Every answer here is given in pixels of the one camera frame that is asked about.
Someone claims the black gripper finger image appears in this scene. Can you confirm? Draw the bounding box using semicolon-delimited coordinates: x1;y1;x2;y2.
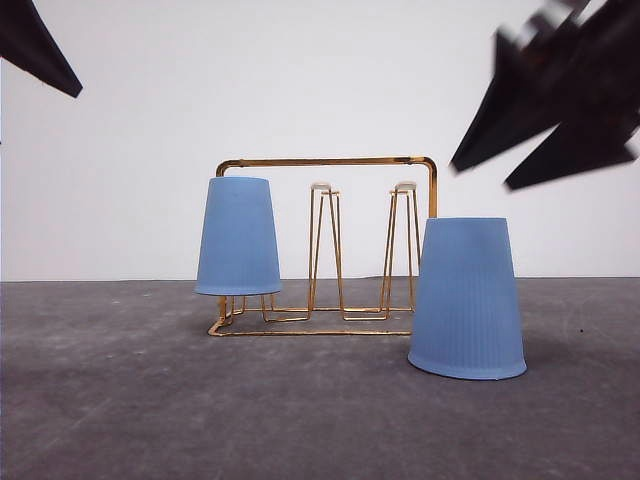
0;0;83;98
453;0;640;168
505;65;640;189

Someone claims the blue ribbed plastic cup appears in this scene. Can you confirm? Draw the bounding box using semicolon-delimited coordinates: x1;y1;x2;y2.
408;217;527;380
194;176;281;296

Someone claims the gold wire cup rack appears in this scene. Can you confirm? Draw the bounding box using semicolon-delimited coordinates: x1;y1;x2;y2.
208;155;439;337

